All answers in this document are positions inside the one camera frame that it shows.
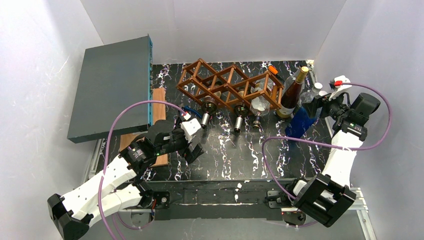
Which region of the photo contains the clear bottle white neck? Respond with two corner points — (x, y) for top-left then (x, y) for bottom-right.
(298, 82), (327, 107)

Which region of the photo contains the blue square glass bottle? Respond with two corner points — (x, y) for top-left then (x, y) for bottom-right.
(285, 106), (321, 138)

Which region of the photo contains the dark bottle gold cap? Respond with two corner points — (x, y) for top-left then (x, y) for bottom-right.
(276, 66), (309, 119)

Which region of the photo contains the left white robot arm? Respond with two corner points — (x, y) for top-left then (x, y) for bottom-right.
(47, 118), (203, 240)

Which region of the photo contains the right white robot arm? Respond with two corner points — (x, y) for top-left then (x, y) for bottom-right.
(292, 92), (381, 228)

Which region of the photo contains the dark bottle silver cap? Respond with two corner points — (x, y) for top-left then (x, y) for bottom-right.
(200, 96), (218, 129)

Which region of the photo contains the brown wooden wine rack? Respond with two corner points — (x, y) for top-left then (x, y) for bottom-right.
(176, 58), (284, 111)

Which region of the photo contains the brown wooden board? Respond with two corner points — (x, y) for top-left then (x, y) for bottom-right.
(119, 87), (169, 167)

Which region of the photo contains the dark grey box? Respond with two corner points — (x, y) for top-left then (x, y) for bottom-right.
(67, 35), (153, 144)

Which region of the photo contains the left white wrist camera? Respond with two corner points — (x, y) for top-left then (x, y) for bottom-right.
(180, 112), (202, 143)

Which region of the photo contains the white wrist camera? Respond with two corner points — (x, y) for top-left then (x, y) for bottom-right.
(329, 75), (352, 100)
(180, 112), (202, 143)

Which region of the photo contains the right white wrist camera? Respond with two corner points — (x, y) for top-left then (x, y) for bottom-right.
(329, 75), (352, 100)

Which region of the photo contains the blue cable on table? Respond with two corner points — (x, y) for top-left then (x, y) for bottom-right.
(182, 105), (204, 118)

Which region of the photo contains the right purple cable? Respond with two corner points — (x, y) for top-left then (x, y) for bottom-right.
(261, 82), (392, 229)

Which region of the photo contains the purple cable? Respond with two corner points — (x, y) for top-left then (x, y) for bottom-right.
(261, 82), (392, 229)
(98, 100), (190, 240)

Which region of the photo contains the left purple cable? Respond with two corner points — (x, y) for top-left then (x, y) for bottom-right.
(98, 100), (190, 240)

